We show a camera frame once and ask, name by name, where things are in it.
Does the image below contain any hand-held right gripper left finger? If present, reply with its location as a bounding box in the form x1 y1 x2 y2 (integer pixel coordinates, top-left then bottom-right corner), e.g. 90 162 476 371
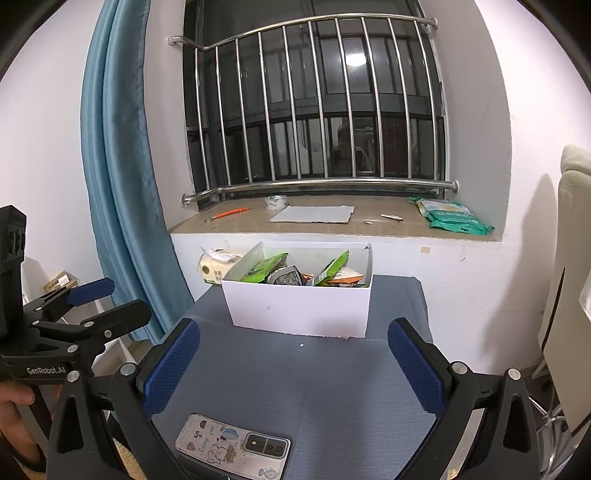
46 318 202 480

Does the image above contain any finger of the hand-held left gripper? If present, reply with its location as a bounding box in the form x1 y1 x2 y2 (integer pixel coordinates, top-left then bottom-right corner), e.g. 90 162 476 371
32 299 152 370
23 278 116 324

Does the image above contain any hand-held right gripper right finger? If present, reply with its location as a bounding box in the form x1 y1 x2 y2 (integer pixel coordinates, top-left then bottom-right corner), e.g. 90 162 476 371
387 318 541 480

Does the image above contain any orange and white snack packet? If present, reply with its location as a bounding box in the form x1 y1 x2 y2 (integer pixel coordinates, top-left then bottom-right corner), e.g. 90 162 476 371
330 268 368 288

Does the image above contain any white cardboard box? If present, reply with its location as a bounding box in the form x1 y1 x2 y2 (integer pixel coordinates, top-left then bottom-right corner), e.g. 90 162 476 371
221 241 374 340

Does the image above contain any dark green snack packet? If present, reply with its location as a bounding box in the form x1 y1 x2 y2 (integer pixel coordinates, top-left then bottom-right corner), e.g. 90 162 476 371
240 252 289 283

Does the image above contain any dark grey snack packet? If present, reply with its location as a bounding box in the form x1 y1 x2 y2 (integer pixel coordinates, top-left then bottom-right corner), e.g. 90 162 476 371
268 265 305 286

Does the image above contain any person's left forearm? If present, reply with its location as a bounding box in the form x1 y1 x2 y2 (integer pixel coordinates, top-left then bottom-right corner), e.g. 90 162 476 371
0 431 47 476

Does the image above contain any person's left hand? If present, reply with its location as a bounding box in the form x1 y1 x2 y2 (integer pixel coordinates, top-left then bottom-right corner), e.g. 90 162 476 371
0 383 37 459

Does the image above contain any small brown cardboard box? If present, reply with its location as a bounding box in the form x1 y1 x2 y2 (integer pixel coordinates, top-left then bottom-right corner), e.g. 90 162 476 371
43 272 80 294

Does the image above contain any smartphone with cartoon case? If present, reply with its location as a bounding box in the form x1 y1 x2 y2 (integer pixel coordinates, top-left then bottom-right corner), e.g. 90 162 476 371
174 413 293 480

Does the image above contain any tissue pack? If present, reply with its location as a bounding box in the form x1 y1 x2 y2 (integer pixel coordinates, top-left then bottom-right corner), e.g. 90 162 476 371
199 247 250 285

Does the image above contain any blue curtain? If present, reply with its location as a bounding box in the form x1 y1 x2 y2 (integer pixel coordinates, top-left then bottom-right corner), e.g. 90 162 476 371
81 0 195 344

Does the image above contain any green wet wipes pack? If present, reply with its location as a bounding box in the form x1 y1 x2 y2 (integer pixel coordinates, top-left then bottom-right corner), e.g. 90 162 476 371
409 196 495 236

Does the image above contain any beige stone windowsill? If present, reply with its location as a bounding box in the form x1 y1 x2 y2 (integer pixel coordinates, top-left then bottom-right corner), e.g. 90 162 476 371
168 194 502 243

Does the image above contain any grey cardboard sheet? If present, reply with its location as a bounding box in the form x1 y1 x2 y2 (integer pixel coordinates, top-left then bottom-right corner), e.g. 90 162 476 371
269 205 355 225

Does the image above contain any white office chair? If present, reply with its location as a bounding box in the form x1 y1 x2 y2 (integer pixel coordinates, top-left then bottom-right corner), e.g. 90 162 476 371
522 144 591 480

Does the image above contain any dark glass window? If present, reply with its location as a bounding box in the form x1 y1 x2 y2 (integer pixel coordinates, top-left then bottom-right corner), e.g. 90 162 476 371
184 0 448 204

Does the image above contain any orange handled tool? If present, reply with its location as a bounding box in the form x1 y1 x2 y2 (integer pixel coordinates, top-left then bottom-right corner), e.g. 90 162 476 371
206 208 252 224

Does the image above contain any steel window guard rail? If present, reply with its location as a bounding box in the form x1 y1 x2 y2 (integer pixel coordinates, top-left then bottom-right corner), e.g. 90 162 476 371
168 15 460 206

